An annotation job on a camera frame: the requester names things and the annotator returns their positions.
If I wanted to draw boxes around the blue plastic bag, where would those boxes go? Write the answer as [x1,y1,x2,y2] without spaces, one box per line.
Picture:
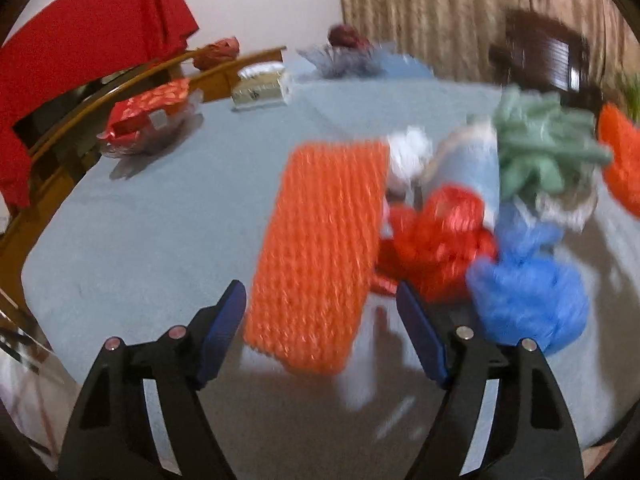
[465,202,589,356]

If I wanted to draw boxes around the orange foam fruit net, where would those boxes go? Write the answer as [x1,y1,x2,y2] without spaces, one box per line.
[244,140,390,375]

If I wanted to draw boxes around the green rubber glove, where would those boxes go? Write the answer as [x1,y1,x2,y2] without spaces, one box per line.
[492,86,613,200]

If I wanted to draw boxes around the grey-blue tablecloth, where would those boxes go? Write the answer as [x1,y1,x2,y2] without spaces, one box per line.
[22,79,639,479]

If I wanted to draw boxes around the red plastic bag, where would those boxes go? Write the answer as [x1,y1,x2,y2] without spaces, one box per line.
[371,184,498,304]

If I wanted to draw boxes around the white crumpled paper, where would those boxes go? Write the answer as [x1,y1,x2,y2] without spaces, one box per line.
[514,181,598,233]

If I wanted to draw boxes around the blue paper cup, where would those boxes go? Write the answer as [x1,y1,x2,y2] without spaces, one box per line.
[419,118,500,231]

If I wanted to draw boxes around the glass dish under packet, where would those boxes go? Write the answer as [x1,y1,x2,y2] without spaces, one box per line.
[96,90,203,158]

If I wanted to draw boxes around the white crumpled tissue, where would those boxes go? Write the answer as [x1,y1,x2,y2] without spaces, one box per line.
[386,126,434,194]

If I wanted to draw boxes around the red snack packet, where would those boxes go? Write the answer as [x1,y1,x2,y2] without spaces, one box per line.
[98,78,190,146]

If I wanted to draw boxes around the wooden sideboard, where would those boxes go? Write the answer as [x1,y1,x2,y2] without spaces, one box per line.
[0,45,288,311]

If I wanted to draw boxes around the green potted plant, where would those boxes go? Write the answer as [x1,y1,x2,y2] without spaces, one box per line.
[604,70,640,124]

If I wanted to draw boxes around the tissue box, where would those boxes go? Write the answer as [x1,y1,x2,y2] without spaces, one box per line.
[231,62,291,110]

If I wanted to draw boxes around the dark wooden chair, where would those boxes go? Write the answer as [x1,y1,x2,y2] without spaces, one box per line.
[488,9,603,114]

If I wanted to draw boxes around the light blue side cloth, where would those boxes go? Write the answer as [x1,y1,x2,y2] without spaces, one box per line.
[284,53,435,82]

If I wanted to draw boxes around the red crumpled bag on sideboard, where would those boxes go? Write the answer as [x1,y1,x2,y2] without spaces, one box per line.
[193,36,240,72]

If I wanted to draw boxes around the red cloth cover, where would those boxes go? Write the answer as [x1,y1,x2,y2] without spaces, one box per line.
[0,0,198,208]

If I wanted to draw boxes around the glass fruit bowl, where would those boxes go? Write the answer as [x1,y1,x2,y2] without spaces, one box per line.
[297,42,395,79]

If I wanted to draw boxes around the beige patterned curtain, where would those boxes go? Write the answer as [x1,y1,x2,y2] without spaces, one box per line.
[342,0,639,86]

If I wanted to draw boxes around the dark red fruit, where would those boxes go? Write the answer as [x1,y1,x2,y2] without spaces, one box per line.
[328,24,371,50]

